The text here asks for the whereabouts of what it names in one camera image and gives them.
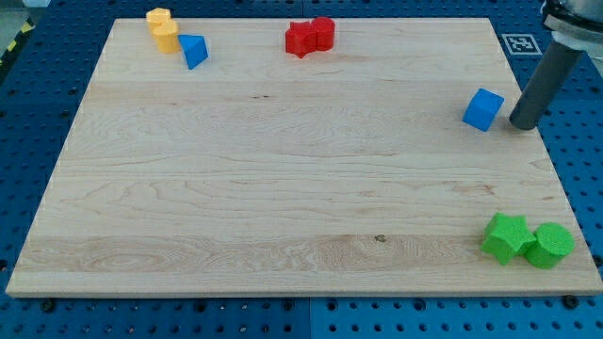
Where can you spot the light wooden board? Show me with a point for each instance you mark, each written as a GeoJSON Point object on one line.
{"type": "Point", "coordinates": [260, 174]}

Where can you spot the red cylinder block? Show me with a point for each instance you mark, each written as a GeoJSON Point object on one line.
{"type": "Point", "coordinates": [324, 28]}

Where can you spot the yellow hexagonal block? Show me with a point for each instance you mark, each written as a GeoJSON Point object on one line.
{"type": "Point", "coordinates": [156, 17]}

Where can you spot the green cylinder block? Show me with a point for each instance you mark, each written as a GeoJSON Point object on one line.
{"type": "Point", "coordinates": [553, 243]}

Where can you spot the blue triangular prism block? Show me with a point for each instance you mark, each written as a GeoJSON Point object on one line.
{"type": "Point", "coordinates": [194, 49]}

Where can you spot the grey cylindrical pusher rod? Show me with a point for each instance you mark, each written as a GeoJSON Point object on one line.
{"type": "Point", "coordinates": [555, 66]}

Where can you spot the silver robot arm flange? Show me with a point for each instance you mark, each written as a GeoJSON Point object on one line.
{"type": "Point", "coordinates": [576, 24]}

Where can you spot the yellow cylinder block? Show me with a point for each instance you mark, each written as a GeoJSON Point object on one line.
{"type": "Point", "coordinates": [166, 37]}

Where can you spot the green star block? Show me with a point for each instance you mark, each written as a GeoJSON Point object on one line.
{"type": "Point", "coordinates": [506, 237]}

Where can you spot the yellow black hazard tape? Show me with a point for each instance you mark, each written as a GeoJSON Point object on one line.
{"type": "Point", "coordinates": [17, 44]}

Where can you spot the blue cube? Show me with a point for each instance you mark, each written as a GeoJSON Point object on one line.
{"type": "Point", "coordinates": [482, 109]}

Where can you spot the black white fiducial marker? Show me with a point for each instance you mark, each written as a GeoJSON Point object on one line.
{"type": "Point", "coordinates": [520, 44]}

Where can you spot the red star block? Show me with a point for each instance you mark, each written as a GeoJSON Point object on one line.
{"type": "Point", "coordinates": [300, 39]}

